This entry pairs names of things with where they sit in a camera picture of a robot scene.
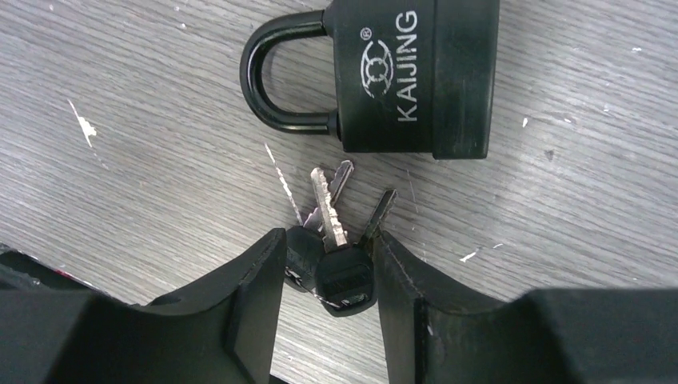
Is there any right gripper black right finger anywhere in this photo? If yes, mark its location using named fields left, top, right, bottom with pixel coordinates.
left=373, top=232, right=677, bottom=383

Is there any black-headed key bunch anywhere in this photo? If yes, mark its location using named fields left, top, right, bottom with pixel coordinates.
left=284, top=160, right=397, bottom=317

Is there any black Kaijing padlock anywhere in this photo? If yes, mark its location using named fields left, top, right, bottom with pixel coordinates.
left=240, top=0, right=500, bottom=160

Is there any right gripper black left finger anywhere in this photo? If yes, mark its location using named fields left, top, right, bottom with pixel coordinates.
left=1, top=228, right=287, bottom=383

